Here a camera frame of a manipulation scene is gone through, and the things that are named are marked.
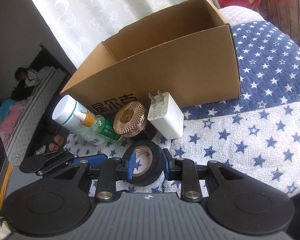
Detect black electrical tape roll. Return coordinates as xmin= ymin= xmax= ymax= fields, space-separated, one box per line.
xmin=123 ymin=140 xmax=163 ymax=186

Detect green dropper bottle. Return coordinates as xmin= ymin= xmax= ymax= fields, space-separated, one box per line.
xmin=73 ymin=110 xmax=121 ymax=141

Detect rose gold lid jar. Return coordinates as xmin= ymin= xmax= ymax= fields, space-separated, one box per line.
xmin=113 ymin=101 xmax=147 ymax=138

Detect white pill bottle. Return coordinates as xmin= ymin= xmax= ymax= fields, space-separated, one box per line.
xmin=52 ymin=95 xmax=106 ymax=146

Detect white USB charger plug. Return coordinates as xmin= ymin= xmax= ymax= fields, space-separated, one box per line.
xmin=147 ymin=90 xmax=184 ymax=140

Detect white sneakers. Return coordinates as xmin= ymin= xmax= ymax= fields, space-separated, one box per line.
xmin=34 ymin=145 xmax=46 ymax=155

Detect pink slippers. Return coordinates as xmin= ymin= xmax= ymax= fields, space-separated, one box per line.
xmin=48 ymin=134 xmax=64 ymax=152

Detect pink bedding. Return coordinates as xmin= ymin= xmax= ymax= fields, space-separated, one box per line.
xmin=0 ymin=100 xmax=27 ymax=148

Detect person sitting on bed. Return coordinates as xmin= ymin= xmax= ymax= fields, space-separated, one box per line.
xmin=11 ymin=67 xmax=38 ymax=101

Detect star pattern blanket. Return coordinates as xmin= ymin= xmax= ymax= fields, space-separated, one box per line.
xmin=63 ymin=4 xmax=300 ymax=198

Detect bed with white mattress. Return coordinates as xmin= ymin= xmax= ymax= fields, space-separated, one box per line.
xmin=4 ymin=44 xmax=70 ymax=166

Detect brown cardboard box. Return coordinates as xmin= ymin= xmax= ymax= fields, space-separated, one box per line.
xmin=61 ymin=0 xmax=241 ymax=114

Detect white lace curtain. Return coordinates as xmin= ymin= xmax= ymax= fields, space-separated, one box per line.
xmin=21 ymin=0 xmax=221 ymax=71

